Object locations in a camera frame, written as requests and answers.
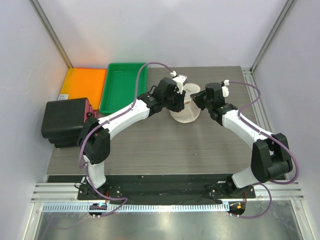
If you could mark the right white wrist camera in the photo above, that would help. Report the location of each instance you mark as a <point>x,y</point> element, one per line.
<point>225,88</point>

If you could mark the right aluminium frame post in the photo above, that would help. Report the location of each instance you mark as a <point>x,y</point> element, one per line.
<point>279,21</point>

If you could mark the orange clip file folder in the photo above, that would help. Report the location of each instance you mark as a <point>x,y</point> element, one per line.
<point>84,83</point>

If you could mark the aluminium frame post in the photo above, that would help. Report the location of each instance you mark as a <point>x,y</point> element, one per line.
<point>50,31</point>
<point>279,21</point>

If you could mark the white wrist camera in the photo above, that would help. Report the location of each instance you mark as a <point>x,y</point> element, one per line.
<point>225,88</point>
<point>180,80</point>

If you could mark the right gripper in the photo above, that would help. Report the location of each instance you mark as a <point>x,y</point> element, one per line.
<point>197,98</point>

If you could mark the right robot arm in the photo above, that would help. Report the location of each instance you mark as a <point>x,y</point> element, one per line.
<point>270,155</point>

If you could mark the white slotted cable duct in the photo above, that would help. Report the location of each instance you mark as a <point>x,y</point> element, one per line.
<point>90,207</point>

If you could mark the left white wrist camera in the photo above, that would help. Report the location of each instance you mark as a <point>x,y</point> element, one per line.
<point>180,80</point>

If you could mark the black pink drawer unit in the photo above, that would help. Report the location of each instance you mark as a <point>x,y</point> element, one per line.
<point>63,121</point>

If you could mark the front aluminium rail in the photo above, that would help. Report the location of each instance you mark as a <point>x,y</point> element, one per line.
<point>67,192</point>

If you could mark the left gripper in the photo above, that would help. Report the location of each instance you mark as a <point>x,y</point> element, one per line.
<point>180,105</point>

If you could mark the green plastic tray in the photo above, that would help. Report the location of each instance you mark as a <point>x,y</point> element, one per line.
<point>120,86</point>

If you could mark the left aluminium frame post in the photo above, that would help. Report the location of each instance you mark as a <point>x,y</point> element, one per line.
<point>50,31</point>

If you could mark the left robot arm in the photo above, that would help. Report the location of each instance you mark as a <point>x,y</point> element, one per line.
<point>97,133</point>

